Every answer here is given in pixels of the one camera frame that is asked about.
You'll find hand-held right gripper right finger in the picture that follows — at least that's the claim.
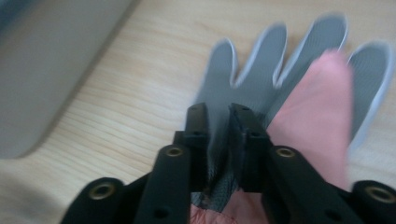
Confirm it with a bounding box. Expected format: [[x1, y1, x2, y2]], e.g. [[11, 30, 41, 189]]
[[228, 103, 273, 192]]

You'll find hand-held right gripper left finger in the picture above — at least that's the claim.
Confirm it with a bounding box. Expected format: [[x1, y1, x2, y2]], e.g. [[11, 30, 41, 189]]
[[173, 102, 209, 191]]

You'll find pale pink fabric glove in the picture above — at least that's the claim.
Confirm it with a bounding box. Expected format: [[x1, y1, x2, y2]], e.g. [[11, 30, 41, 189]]
[[189, 49, 355, 224]]

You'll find grey mesh glove white trim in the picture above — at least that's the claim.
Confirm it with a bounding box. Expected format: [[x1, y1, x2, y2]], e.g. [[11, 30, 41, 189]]
[[190, 12, 396, 214]]

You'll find grey beige box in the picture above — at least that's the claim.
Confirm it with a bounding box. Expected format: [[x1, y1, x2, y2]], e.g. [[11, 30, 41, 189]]
[[0, 0, 139, 161]]

